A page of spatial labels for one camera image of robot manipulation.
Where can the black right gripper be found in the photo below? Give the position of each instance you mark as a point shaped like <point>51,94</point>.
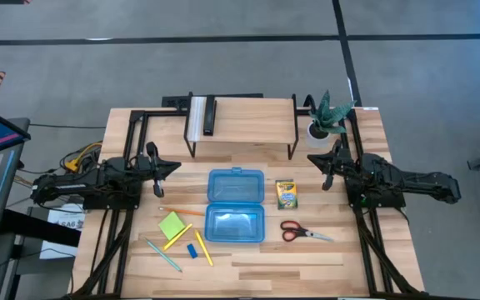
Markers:
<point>338,164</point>

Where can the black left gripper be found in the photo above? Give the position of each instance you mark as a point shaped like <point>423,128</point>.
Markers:
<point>150,166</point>

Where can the orange pencil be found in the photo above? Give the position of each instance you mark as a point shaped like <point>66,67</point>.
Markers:
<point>181,211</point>

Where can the green sticky note pad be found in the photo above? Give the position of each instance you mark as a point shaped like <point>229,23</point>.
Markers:
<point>172,225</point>

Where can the blue translucent pencil case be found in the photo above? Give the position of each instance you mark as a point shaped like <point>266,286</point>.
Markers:
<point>235,187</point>

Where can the yellow pencil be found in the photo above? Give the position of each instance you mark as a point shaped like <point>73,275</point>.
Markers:
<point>177,237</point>
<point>203,248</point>

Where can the blue eraser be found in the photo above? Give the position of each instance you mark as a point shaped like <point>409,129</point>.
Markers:
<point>192,251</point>

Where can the teal pencil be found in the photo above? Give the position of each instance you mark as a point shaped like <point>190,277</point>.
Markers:
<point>163,255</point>

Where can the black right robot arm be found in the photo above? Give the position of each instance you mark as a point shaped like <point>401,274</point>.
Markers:
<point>411,183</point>

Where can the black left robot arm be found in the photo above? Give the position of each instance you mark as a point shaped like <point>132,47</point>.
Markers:
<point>77,185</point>

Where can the snake plant in white pot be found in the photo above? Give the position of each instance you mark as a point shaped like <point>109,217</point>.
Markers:
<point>327,116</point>

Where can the green yellow crayon box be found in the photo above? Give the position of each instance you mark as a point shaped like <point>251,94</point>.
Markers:
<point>286,194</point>

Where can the white strip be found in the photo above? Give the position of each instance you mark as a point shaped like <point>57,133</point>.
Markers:
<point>196,118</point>

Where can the black stapler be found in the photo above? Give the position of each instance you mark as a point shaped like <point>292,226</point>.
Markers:
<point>209,116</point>

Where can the black power strip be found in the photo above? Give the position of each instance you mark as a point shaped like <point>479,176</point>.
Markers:
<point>175,102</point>

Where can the wooden shelf riser black legs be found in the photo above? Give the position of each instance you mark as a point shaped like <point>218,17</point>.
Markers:
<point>248,121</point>

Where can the white printed paper sheet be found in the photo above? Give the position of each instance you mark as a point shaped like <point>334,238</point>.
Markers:
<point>63,218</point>

